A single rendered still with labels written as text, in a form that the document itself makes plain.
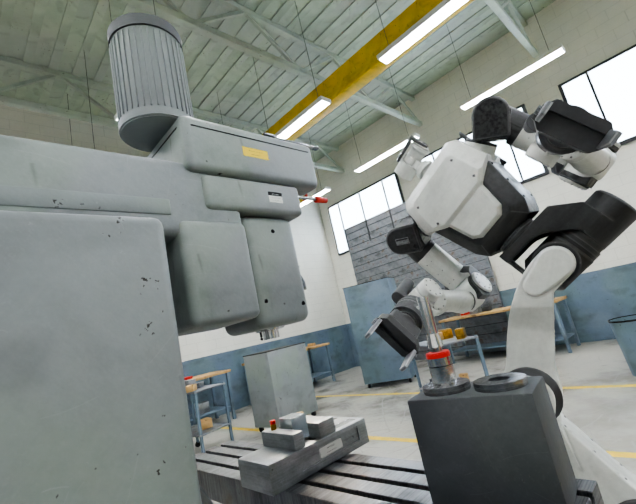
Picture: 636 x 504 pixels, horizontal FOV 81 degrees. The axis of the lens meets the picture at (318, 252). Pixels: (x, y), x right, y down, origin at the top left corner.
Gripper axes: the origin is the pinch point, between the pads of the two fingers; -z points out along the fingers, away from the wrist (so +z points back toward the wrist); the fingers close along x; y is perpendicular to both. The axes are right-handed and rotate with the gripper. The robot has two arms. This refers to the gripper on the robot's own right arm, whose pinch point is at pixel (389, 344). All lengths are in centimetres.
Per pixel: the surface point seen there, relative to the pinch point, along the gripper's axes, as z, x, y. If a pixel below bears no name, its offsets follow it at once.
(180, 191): -10, 62, -1
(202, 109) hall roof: 531, 526, -318
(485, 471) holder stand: -19.5, -22.4, 10.1
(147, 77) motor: 0, 91, 11
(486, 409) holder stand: -15.6, -15.8, 17.0
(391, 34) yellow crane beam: 499, 229, -2
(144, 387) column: -43, 29, -7
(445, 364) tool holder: -9.1, -8.1, 13.4
